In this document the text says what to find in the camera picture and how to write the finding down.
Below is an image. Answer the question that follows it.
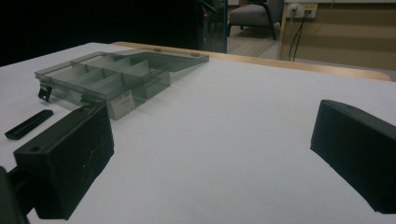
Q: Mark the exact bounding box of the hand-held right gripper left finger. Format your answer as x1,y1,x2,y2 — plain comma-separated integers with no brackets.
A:
13,102,115,221

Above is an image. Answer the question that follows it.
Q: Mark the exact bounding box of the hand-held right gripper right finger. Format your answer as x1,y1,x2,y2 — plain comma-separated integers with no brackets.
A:
310,99,396,215

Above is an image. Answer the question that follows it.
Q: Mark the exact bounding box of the black plastic bar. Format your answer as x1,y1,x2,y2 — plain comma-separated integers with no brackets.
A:
4,109,54,141

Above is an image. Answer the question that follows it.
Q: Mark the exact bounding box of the clear plastic compartment box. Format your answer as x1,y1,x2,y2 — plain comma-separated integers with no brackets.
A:
34,50,210,121

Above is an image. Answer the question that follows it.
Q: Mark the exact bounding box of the white table cloth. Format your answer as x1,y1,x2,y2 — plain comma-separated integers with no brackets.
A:
0,42,396,224

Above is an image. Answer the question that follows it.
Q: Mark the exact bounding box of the grey armchair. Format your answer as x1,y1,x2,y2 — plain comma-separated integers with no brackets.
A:
226,0,285,41

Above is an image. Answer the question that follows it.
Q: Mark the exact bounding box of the dark metal stand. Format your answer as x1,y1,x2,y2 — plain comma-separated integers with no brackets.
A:
195,0,229,54

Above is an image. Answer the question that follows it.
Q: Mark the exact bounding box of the black cable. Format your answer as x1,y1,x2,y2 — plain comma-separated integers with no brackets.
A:
288,9,312,62

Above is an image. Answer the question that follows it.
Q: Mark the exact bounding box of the white wall socket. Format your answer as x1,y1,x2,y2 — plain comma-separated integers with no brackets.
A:
287,3,318,19

